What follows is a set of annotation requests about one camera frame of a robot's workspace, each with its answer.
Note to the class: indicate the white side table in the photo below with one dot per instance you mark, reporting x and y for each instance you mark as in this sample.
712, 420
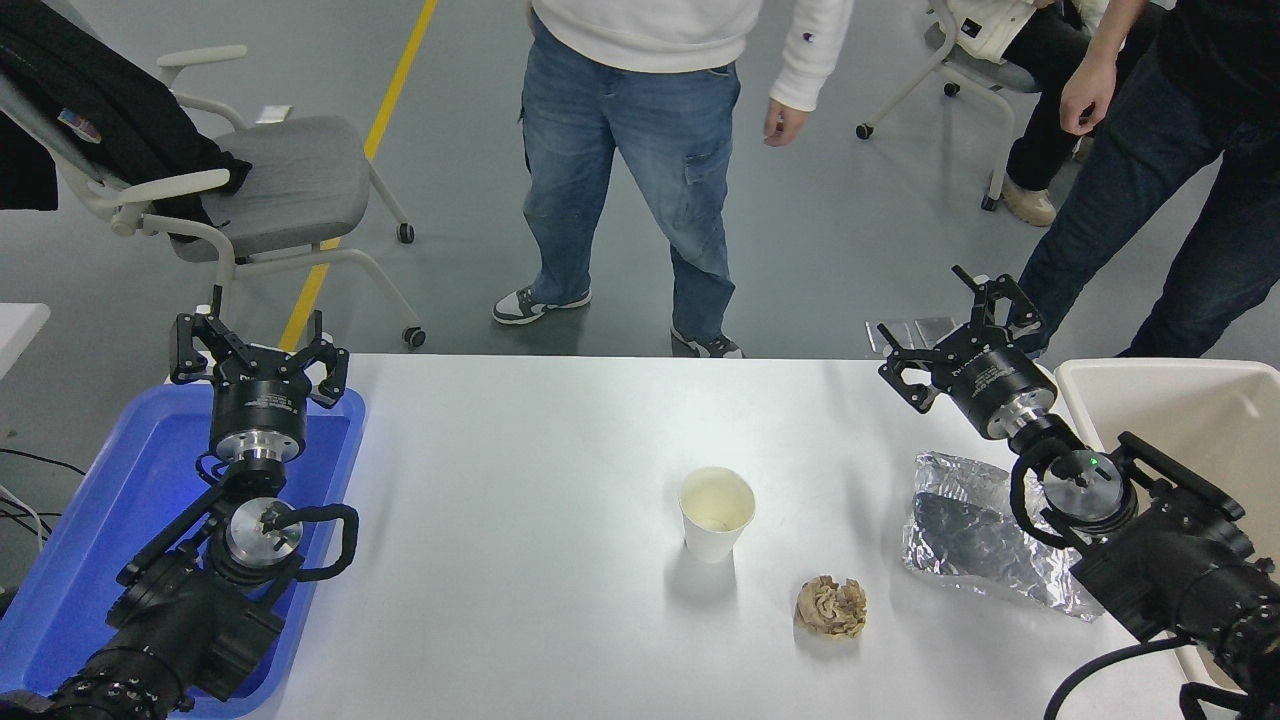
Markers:
18, 330

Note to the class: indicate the silver floor plate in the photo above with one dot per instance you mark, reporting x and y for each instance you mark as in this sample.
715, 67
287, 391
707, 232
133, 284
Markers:
880, 340
935, 332

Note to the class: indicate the black jacket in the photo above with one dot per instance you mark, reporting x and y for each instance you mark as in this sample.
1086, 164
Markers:
110, 110

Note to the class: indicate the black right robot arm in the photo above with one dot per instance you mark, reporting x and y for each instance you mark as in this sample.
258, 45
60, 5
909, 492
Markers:
1170, 570

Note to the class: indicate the crumpled tan paper ball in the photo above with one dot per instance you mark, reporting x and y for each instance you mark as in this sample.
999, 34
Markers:
832, 606

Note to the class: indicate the grey office chair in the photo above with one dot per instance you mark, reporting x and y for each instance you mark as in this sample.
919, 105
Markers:
295, 180

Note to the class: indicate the white-framed wheeled chair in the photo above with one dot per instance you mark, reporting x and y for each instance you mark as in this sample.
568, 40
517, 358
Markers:
960, 70

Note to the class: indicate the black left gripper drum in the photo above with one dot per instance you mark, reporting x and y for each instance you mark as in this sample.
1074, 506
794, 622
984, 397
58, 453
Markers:
258, 400

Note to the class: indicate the blue plastic tray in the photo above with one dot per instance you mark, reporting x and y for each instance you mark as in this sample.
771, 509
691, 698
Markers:
120, 480

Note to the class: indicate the person in jeans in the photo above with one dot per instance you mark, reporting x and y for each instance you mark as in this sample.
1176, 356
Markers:
620, 130

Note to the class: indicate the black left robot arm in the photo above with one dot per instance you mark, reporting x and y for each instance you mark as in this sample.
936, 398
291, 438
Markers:
180, 620

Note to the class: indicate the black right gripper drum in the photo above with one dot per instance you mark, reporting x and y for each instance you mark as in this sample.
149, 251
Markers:
995, 380

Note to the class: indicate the large pale bin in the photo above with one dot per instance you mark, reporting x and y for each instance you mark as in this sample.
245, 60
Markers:
1200, 410

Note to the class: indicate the small white floor object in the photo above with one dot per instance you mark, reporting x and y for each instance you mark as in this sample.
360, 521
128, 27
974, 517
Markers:
273, 114

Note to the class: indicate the person in dark trousers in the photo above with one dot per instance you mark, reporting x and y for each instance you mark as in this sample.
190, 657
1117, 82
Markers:
1150, 170

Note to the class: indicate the seated person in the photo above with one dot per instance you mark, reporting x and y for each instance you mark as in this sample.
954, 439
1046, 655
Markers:
1045, 100

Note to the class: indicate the person's hand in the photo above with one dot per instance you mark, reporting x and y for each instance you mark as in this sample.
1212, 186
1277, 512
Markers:
1085, 95
785, 122

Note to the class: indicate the white paper cup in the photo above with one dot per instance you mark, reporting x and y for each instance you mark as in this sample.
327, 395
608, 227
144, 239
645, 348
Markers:
715, 535

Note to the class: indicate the crumpled silver foil tray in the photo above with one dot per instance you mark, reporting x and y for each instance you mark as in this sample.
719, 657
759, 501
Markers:
965, 540

